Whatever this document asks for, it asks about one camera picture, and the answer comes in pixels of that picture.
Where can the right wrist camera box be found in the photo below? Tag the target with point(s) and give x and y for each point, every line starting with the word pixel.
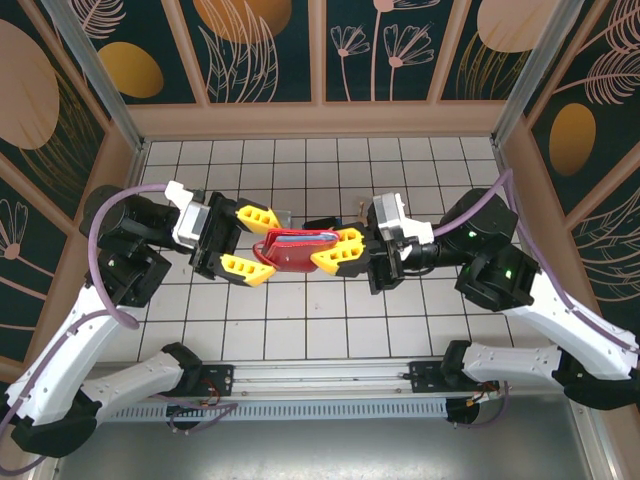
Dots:
pixel 390 212

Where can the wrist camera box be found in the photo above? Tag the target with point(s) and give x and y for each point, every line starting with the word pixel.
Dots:
pixel 390 212
pixel 192 225

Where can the black VIP card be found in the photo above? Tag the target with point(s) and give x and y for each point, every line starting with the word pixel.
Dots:
pixel 320 224

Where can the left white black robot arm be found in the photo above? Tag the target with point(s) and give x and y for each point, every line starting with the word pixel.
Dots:
pixel 75 340

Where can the small green circuit board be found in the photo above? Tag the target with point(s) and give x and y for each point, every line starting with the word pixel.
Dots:
pixel 185 406

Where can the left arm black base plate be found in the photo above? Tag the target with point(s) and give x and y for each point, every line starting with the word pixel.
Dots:
pixel 222 375

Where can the red leather card holder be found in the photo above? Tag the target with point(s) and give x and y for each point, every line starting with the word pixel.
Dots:
pixel 290 257

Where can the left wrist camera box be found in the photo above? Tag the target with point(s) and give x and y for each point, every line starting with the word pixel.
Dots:
pixel 192 225

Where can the blue metal card stand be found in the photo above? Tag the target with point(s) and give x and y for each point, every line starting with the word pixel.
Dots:
pixel 341 221

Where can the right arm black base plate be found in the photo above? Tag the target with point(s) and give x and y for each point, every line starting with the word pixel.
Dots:
pixel 425 377

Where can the aluminium corner post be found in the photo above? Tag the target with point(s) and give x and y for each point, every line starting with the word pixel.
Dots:
pixel 542 70
pixel 102 80

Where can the aluminium mounting rail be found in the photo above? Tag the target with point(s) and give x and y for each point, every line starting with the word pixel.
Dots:
pixel 320 374

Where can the silver metal card stand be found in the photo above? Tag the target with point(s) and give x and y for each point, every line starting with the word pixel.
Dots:
pixel 284 217

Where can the grey metal sheet panel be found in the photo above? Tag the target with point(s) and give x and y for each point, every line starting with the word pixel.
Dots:
pixel 320 450

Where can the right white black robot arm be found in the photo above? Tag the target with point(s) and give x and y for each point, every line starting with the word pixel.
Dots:
pixel 510 362

